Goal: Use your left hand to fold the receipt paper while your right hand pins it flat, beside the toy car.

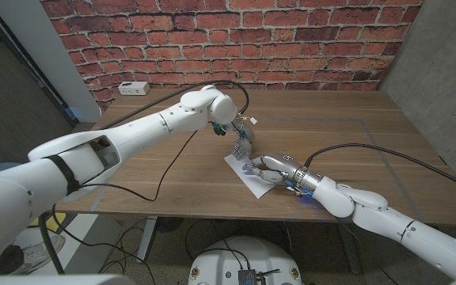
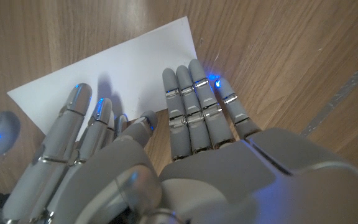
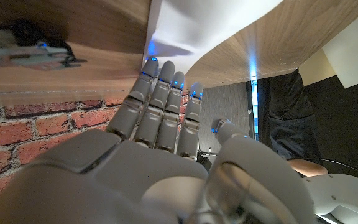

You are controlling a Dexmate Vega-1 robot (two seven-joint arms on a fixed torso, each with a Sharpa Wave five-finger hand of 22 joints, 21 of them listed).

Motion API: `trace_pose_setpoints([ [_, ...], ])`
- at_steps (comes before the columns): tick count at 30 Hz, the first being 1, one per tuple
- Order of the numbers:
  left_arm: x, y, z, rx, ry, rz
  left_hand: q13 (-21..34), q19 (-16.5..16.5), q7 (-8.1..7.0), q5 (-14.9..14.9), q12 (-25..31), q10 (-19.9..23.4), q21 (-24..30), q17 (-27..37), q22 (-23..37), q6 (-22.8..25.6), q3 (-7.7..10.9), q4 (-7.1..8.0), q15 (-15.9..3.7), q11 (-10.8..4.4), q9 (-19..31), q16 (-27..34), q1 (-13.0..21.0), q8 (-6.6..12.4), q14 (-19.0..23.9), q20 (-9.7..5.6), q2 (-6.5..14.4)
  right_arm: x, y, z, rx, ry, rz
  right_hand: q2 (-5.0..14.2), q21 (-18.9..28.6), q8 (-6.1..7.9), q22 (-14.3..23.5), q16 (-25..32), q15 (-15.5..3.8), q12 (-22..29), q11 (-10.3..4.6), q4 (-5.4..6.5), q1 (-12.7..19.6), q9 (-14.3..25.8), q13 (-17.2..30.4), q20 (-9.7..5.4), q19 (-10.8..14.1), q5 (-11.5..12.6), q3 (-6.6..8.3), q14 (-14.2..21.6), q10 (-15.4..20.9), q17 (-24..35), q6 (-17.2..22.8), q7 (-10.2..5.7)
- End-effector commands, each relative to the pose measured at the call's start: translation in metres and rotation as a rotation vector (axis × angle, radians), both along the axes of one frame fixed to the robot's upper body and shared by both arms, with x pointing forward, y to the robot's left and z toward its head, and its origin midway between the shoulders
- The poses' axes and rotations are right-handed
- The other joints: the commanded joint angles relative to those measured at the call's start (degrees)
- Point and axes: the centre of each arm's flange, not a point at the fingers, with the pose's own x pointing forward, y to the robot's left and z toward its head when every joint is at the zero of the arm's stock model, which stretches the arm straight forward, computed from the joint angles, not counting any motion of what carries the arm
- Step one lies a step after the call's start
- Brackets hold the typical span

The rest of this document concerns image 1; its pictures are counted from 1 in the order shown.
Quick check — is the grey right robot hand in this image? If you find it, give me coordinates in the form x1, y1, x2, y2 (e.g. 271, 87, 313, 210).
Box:
241, 152, 311, 188

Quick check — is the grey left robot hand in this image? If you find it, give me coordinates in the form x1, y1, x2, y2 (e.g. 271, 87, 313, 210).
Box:
231, 123, 257, 162

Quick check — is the white receipt paper strip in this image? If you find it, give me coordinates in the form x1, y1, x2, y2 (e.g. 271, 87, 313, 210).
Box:
223, 154, 276, 200

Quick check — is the white robot torso dome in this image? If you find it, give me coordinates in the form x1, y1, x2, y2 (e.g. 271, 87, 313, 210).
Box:
188, 236, 303, 285

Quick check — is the black round floor fixture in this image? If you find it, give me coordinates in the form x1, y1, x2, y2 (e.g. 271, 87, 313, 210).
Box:
156, 216, 184, 234

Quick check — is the grey metal table leg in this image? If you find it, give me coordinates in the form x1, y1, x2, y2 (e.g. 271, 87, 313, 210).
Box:
337, 222, 362, 275
135, 216, 158, 264

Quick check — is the red brick printed backdrop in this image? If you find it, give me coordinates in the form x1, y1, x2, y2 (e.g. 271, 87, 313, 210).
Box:
40, 0, 425, 112

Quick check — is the grey electronics box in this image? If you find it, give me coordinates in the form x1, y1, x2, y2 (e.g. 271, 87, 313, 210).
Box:
238, 268, 269, 285

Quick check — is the white power strip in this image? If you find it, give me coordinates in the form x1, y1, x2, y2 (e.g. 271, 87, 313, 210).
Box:
117, 81, 151, 97

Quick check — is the yellow and black floor object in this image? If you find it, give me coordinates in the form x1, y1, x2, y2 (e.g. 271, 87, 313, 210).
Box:
29, 213, 67, 233

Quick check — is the dark door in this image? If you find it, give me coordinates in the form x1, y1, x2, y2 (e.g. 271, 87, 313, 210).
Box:
0, 7, 74, 172

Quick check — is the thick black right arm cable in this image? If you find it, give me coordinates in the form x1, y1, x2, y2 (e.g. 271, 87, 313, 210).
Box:
303, 142, 456, 197

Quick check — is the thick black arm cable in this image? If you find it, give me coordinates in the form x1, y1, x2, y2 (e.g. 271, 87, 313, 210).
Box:
303, 142, 456, 197
100, 79, 251, 131

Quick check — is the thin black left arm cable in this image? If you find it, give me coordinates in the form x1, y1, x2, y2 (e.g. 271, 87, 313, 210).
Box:
51, 129, 200, 278

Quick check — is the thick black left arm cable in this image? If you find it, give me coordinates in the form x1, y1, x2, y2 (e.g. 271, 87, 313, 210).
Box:
100, 79, 251, 131

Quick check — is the thin black floor cable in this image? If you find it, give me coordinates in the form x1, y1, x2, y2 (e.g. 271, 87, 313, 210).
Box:
183, 218, 253, 271
99, 217, 154, 275

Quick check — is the white door frame pillar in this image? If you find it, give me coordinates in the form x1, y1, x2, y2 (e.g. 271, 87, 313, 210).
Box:
0, 0, 102, 123

